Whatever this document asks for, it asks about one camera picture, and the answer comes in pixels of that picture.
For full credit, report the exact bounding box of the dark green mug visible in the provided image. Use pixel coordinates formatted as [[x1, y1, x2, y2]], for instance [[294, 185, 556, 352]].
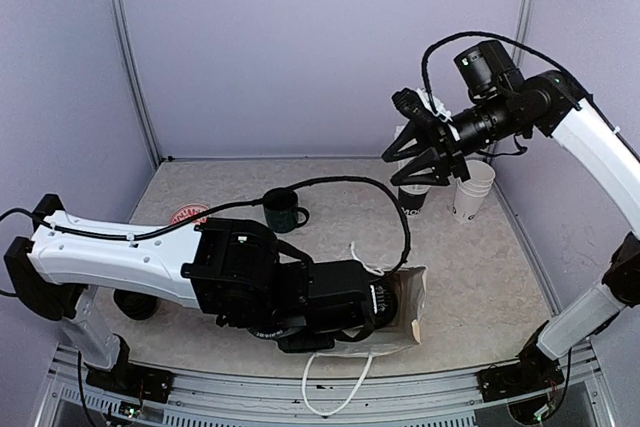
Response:
[[262, 188, 310, 234]]

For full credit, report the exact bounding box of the left aluminium frame post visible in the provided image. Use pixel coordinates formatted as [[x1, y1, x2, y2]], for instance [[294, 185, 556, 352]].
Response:
[[109, 0, 163, 169]]

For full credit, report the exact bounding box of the front aluminium rail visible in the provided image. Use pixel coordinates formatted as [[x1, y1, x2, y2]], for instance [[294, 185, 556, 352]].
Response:
[[28, 345, 621, 426]]

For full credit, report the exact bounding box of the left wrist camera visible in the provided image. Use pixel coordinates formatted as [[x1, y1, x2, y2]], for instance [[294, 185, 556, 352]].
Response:
[[371, 283, 399, 330]]

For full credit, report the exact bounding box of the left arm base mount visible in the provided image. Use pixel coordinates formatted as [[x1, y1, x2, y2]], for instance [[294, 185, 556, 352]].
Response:
[[86, 363, 174, 404]]

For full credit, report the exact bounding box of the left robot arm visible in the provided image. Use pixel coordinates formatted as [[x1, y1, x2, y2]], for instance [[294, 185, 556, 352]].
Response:
[[4, 194, 398, 392]]

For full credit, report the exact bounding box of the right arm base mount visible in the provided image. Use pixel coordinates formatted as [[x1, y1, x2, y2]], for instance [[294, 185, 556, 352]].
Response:
[[476, 355, 565, 402]]

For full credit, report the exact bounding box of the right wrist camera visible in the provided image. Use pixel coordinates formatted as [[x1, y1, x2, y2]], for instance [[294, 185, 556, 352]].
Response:
[[391, 88, 452, 129]]

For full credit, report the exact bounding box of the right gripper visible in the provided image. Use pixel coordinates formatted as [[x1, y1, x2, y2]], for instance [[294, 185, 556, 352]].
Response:
[[384, 88, 529, 184]]

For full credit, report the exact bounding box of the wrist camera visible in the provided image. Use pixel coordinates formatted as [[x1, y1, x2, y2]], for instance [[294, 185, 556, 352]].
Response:
[[371, 283, 399, 330], [391, 88, 452, 129]]

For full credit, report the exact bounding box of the stack of white cups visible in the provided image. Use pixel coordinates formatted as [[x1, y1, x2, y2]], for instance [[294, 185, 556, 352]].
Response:
[[451, 159, 496, 223]]

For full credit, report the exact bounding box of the brown paper bag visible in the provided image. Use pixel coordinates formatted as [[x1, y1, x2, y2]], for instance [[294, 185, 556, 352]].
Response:
[[301, 266, 428, 418]]

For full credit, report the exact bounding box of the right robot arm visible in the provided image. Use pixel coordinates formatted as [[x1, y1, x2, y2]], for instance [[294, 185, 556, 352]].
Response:
[[381, 31, 639, 391]]

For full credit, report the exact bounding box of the stack of black lids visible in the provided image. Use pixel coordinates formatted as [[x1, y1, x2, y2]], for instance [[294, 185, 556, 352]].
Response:
[[113, 290, 158, 321]]

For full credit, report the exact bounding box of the black cup with straws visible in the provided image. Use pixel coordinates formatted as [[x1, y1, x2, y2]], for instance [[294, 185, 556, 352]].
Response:
[[394, 124, 431, 217]]

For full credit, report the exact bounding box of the red patterned bowl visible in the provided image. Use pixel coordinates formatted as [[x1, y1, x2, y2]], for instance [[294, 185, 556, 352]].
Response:
[[170, 203, 209, 225]]

